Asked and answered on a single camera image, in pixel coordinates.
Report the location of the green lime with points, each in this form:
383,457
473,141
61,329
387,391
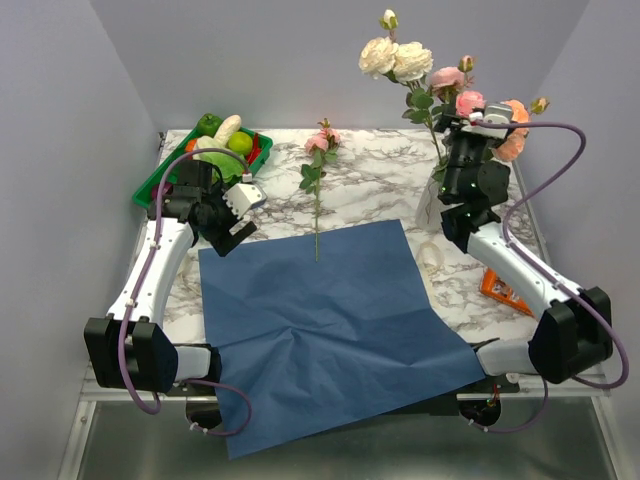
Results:
241,143

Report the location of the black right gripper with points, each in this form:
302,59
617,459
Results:
456,131

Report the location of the white daikon radish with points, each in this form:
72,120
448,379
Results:
227,128

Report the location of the orange snack box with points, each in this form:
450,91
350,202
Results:
494,287

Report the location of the pink flower stem bunch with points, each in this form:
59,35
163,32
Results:
451,86

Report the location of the cream gold-lettered ribbon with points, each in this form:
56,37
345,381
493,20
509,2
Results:
430,259

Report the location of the purple onion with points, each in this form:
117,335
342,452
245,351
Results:
157,188

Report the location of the red chili pepper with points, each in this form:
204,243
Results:
255,151

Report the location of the green bell pepper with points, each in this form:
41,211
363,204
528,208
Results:
208,125

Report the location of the green lettuce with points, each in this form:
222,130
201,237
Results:
231,164

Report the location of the aluminium frame profile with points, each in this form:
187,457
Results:
510,386

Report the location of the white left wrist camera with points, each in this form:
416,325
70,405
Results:
244,196

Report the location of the pink rose stem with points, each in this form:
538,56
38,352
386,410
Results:
514,143

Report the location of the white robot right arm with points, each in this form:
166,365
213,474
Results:
574,332

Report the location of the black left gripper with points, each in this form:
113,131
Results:
223,240

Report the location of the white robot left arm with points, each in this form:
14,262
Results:
128,347

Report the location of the white ceramic vase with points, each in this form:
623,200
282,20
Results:
428,214

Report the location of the dark blue wrapping paper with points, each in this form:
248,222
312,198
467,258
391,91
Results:
316,332

